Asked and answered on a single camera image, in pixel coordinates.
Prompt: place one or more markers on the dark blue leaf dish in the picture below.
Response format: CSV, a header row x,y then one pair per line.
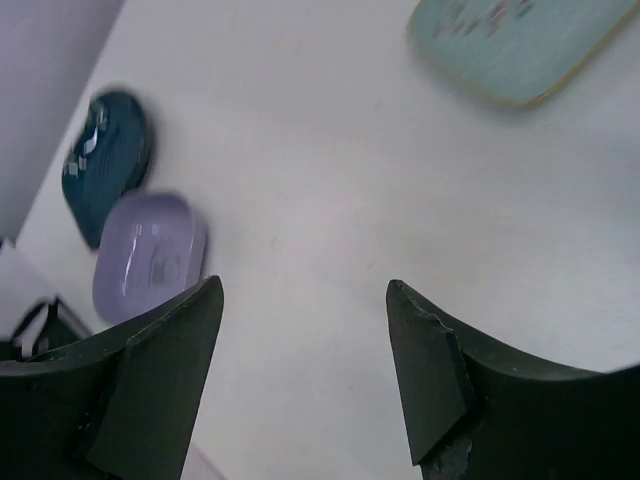
x,y
109,158

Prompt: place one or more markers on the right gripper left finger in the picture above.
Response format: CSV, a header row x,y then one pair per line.
x,y
120,404

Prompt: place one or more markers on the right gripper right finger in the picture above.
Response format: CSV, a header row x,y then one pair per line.
x,y
477,408

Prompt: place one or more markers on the purple square panda plate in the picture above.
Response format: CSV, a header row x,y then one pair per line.
x,y
152,249

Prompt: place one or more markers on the teal rectangular plate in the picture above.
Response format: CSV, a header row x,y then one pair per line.
x,y
513,52

